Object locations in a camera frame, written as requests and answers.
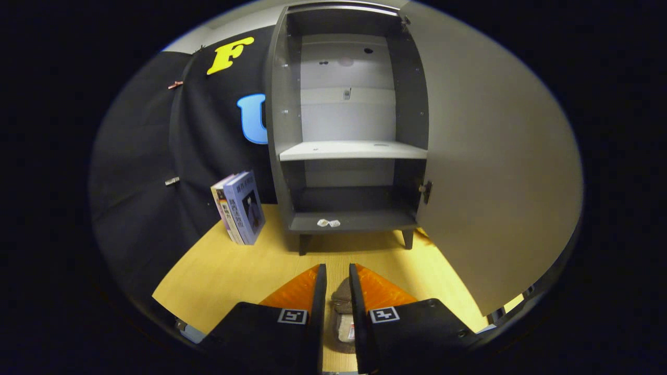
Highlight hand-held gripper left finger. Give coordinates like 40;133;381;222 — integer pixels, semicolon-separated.
200;264;328;374

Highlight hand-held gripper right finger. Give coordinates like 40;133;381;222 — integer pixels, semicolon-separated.
348;263;482;374

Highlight brown fuzzy shoe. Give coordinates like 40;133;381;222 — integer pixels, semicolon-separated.
326;278;359;355

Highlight grey shoe cabinet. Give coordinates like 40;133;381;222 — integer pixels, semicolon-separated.
263;3;430;256

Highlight white cabinet shelf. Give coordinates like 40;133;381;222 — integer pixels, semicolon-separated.
279;140;428;162

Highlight blue cover book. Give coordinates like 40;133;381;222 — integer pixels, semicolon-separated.
223;171;266;245

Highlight black backdrop cloth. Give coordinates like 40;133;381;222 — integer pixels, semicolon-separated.
89;26;279;313

